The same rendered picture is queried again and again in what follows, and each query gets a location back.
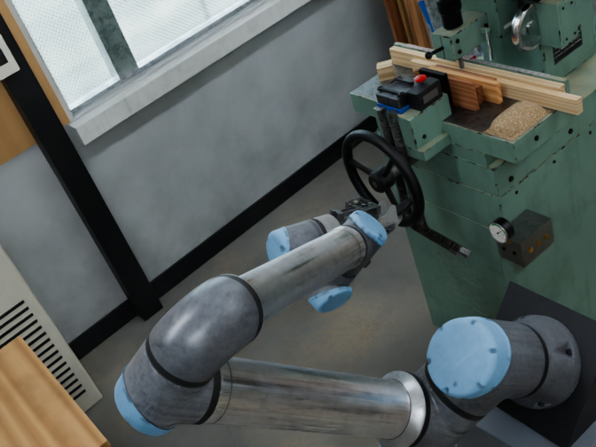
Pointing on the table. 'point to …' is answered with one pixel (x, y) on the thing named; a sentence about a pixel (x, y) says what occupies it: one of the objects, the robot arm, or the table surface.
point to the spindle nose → (450, 13)
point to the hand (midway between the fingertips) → (397, 219)
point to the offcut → (386, 71)
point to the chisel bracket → (460, 36)
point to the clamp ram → (440, 80)
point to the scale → (488, 62)
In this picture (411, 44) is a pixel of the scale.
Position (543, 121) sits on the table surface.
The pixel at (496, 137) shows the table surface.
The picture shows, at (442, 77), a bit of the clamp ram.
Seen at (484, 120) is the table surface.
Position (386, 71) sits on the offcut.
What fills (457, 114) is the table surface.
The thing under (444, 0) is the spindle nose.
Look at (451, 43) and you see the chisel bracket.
